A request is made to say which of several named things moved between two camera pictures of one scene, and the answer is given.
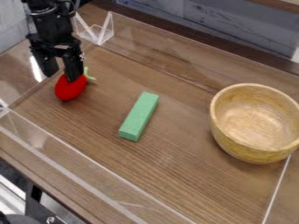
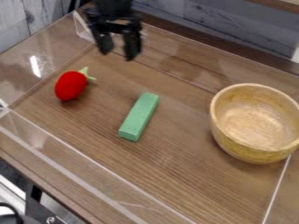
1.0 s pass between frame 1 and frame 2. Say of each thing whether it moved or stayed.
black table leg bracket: stayed
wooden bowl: stayed
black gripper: moved
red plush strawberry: stayed
